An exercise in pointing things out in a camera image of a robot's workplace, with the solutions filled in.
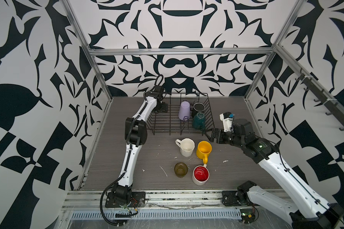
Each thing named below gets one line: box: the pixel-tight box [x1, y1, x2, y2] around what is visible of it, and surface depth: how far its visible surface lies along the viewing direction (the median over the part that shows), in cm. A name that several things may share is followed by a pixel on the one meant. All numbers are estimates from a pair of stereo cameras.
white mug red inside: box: [192, 163, 210, 186], surface depth 79 cm
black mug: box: [192, 102, 206, 118], surface depth 101 cm
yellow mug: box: [195, 140, 213, 165], surface depth 85 cm
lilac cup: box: [178, 100, 191, 121], surface depth 99 cm
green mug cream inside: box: [193, 112, 206, 132], surface depth 95 cm
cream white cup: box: [175, 137, 196, 157], surface depth 87 cm
